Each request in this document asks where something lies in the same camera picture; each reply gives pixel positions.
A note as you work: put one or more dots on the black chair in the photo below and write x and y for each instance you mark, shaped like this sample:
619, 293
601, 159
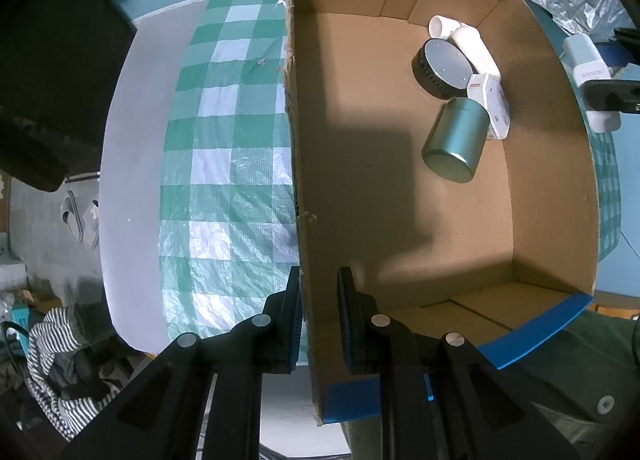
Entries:
55, 65

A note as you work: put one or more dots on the brown cardboard box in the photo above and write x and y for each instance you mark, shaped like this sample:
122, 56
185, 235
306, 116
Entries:
370, 165

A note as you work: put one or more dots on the green checkered tablecloth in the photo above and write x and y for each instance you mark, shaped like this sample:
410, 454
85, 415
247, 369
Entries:
225, 175

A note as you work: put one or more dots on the green jacket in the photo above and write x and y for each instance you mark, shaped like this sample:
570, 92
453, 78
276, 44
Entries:
575, 380

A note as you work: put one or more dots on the black round disc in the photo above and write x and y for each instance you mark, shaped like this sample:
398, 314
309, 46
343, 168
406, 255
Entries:
442, 65

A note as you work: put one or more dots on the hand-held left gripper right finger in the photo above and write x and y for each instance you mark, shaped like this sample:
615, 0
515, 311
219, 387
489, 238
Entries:
345, 322

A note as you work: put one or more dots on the green metal tin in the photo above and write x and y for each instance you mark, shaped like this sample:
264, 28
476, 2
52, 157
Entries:
455, 145

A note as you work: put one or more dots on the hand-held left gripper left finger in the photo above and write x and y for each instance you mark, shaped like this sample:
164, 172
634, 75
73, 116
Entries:
295, 322

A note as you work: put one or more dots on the striped cloth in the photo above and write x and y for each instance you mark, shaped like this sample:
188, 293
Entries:
47, 365

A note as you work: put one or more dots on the white pipe elbow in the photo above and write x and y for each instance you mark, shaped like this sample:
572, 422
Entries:
472, 48

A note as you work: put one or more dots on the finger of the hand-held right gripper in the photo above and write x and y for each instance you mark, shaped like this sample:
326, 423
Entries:
612, 96
627, 34

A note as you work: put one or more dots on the white slipper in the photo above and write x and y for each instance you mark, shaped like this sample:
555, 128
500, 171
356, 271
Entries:
72, 215
92, 225

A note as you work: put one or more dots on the white box with red label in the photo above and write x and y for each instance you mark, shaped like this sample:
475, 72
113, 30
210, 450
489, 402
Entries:
492, 103

